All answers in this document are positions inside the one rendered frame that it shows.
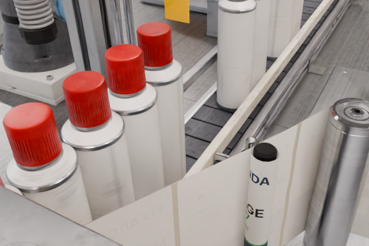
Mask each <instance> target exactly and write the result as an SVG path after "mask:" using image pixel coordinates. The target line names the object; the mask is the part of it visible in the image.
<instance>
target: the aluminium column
mask: <svg viewBox="0 0 369 246"><path fill-rule="evenodd" d="M62 1H63V7H64V12H65V17H66V22H67V26H68V31H69V36H70V41H71V46H72V52H73V55H74V61H75V65H76V71H77V72H81V71H96V72H99V73H101V74H102V75H103V76H104V77H105V79H106V83H107V88H108V77H107V70H106V66H105V59H104V54H105V52H106V51H107V49H106V45H105V38H104V31H103V24H102V17H101V13H100V6H99V0H62ZM102 4H103V12H104V20H105V28H106V33H107V43H108V49H109V48H111V47H113V46H115V45H116V42H115V34H114V26H113V18H112V14H111V6H110V0H102Z"/></svg>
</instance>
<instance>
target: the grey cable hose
mask: <svg viewBox="0 0 369 246"><path fill-rule="evenodd" d="M13 1H14V5H15V7H16V8H15V9H16V12H17V16H18V19H19V22H20V24H19V31H20V35H21V37H22V38H23V39H24V41H25V43H27V44H30V45H43V44H47V43H50V42H52V41H54V40H55V39H56V38H57V37H58V34H57V33H58V27H57V22H56V19H54V18H53V13H52V8H51V3H50V2H49V0H13Z"/></svg>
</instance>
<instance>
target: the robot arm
mask: <svg viewBox="0 0 369 246"><path fill-rule="evenodd" d="M49 2H50V3H51V8H52V13H53V18H54V19H56V22H57V27H58V33H57V34H58V37H57V38H56V39H55V40H54V41H52V42H50V43H47V44H43V45H30V44H27V43H25V41H24V39H23V38H22V37H21V35H20V31H19V24H20V22H19V19H18V16H17V12H16V9H15V8H16V7H15V5H14V1H13V0H0V10H1V15H2V19H3V23H4V25H3V46H2V57H3V61H4V64H5V66H6V67H8V68H9V69H11V70H14V71H18V72H45V71H52V70H56V69H60V68H63V67H65V66H68V65H70V64H72V63H74V62H75V61H74V55H73V52H72V46H71V41H70V36H69V31H68V26H67V22H66V17H65V12H64V7H63V1H62V0H49Z"/></svg>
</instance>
